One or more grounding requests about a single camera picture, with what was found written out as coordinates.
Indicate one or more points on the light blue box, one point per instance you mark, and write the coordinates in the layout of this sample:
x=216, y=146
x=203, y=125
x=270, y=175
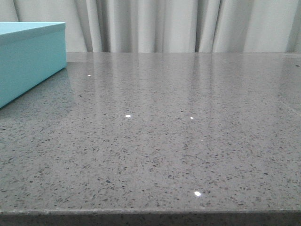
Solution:
x=30, y=52

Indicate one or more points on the grey pleated curtain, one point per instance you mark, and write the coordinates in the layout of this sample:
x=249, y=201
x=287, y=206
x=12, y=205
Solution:
x=167, y=25

